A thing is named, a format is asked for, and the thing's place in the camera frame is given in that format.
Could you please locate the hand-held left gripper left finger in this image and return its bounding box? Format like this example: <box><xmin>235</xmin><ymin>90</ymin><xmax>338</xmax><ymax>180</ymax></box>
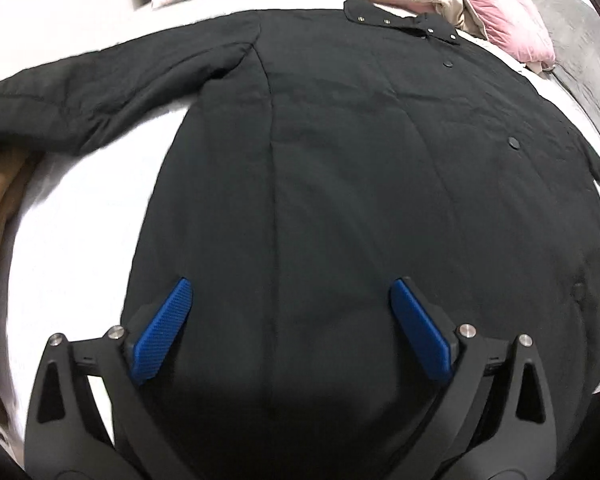
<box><xmin>24</xmin><ymin>277</ymin><xmax>207</xmax><ymax>480</ymax></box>

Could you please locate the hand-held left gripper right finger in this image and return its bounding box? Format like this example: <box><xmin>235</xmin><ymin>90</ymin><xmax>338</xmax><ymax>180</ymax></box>
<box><xmin>389</xmin><ymin>276</ymin><xmax>561</xmax><ymax>480</ymax></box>

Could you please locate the black padded coat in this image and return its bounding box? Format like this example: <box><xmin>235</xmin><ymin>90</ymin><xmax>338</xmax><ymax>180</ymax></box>
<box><xmin>0</xmin><ymin>0</ymin><xmax>600</xmax><ymax>480</ymax></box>

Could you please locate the white checked bedspread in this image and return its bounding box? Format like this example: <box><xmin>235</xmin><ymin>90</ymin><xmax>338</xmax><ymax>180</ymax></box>
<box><xmin>0</xmin><ymin>0</ymin><xmax>600</xmax><ymax>461</ymax></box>

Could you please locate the grey quilted blanket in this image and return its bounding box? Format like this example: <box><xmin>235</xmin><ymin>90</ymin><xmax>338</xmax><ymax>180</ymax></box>
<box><xmin>495</xmin><ymin>0</ymin><xmax>600</xmax><ymax>173</ymax></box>

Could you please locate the pink velvet pillow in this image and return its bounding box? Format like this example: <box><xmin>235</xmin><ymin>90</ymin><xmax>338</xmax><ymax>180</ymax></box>
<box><xmin>452</xmin><ymin>0</ymin><xmax>556</xmax><ymax>73</ymax></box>

